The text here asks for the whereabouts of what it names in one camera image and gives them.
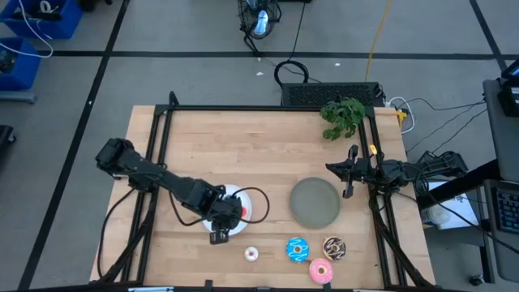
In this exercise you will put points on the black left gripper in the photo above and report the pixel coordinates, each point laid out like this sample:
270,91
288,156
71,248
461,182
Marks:
227,211

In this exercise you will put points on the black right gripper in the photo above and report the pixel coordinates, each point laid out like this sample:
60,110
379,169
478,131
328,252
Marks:
365,170

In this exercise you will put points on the small white donut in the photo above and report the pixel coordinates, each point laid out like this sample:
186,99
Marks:
248,255

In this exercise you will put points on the small red frosted donut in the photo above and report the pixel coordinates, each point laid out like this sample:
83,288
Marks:
245,211

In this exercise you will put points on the large chocolate frosted donut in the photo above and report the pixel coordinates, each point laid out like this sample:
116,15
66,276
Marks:
327,248

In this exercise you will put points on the large pink frosted donut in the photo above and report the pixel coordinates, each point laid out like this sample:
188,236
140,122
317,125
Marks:
314,271

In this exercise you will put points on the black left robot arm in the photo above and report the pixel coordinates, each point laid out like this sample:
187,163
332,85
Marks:
162,178

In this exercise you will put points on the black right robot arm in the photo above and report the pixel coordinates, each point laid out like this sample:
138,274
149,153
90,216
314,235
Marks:
405,170

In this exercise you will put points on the small yellow tag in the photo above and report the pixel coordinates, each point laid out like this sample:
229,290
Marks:
373,149

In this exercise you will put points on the grey round plate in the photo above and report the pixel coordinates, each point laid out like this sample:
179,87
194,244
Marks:
315,203

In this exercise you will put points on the white round plate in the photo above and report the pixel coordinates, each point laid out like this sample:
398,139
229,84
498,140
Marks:
246,200

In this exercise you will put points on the green artificial plant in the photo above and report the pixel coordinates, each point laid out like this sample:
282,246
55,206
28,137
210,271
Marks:
344,115

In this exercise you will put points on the large blue frosted donut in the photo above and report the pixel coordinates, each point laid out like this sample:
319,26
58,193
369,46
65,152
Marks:
291,251

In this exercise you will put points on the yellow power plug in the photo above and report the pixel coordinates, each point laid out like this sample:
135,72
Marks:
401,117

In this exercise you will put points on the silver bar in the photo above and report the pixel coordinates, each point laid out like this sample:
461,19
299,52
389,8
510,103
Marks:
150,289

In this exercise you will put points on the white cup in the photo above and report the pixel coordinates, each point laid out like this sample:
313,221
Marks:
440,215

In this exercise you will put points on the black beam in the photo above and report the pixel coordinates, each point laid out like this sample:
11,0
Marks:
466,182

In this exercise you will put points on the white paper sheet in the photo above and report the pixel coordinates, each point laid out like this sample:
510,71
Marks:
462,211

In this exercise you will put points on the black floor fan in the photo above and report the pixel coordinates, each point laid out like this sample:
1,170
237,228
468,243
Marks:
259,22

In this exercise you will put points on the black keyboard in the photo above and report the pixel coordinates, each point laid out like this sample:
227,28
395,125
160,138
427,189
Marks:
509,211

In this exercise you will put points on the black caster wheel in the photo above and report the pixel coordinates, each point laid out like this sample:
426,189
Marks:
477,280

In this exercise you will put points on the grey desk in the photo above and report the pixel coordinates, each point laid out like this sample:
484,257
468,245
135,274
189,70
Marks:
503,259

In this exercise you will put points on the black monitor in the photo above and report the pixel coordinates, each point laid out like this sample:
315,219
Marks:
511,97

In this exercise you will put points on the black equipment piece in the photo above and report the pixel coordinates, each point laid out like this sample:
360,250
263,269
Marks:
5,136

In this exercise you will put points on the grey flat dolly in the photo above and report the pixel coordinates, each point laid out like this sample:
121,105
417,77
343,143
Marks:
16,96

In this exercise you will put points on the blue plastic bin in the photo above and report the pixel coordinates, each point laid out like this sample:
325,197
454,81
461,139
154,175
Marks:
24,73
69,24

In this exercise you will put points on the black aluminium frame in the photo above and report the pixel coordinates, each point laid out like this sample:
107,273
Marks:
263,108

